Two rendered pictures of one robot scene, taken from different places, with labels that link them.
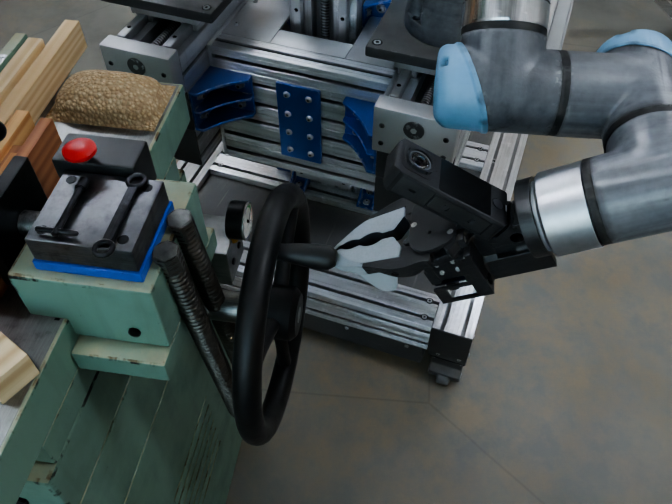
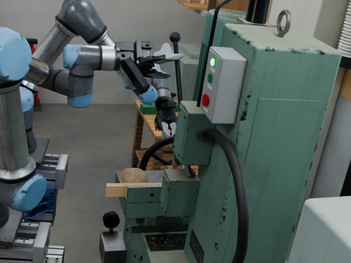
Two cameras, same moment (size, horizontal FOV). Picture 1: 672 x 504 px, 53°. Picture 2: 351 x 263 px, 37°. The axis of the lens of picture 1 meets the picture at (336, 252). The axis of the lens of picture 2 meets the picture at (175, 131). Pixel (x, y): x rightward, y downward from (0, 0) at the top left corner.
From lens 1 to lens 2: 2.18 m
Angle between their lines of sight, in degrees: 88
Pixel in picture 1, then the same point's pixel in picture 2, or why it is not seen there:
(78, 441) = not seen: hidden behind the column
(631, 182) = (166, 83)
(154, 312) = not seen: hidden behind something
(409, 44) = (36, 154)
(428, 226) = (169, 116)
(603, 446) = (74, 242)
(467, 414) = not seen: outside the picture
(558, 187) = (166, 92)
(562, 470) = (89, 253)
